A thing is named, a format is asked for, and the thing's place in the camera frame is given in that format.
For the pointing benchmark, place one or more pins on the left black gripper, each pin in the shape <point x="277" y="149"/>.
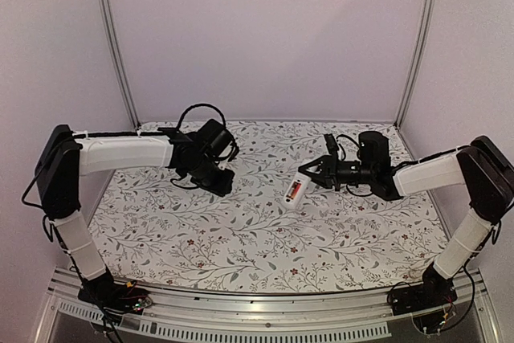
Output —
<point x="222" y="189"/>

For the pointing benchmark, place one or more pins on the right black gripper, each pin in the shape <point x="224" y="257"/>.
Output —
<point x="326" y="170"/>

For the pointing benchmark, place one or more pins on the red battery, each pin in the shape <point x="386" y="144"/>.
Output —
<point x="300" y="191"/>

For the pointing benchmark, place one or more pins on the white remote control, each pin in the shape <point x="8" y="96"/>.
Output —
<point x="293" y="204"/>

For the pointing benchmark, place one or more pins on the gold black battery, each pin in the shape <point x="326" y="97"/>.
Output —
<point x="292" y="192"/>

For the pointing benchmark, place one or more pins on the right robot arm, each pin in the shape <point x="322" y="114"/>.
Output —
<point x="480" y="166"/>

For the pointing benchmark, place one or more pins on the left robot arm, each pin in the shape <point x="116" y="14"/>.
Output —
<point x="67" y="156"/>

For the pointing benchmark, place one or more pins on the floral patterned table mat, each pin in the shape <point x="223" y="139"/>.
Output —
<point x="147" y="229"/>

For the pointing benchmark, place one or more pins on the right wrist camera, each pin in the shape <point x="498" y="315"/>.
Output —
<point x="331" y="144"/>

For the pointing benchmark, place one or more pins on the front aluminium rail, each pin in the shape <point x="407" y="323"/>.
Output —
<point x="192" y="315"/>

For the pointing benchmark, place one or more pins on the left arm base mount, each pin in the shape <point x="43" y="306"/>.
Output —
<point x="105" y="293"/>

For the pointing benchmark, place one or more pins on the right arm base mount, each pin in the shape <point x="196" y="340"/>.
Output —
<point x="433" y="291"/>

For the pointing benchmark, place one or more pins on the right aluminium frame post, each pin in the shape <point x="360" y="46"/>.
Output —
<point x="416" y="62"/>

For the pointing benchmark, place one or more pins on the aluminium frame post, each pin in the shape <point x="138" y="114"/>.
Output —
<point x="416" y="62"/>
<point x="118" y="62"/>

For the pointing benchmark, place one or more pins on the left aluminium frame post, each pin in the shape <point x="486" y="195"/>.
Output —
<point x="118" y="62"/>

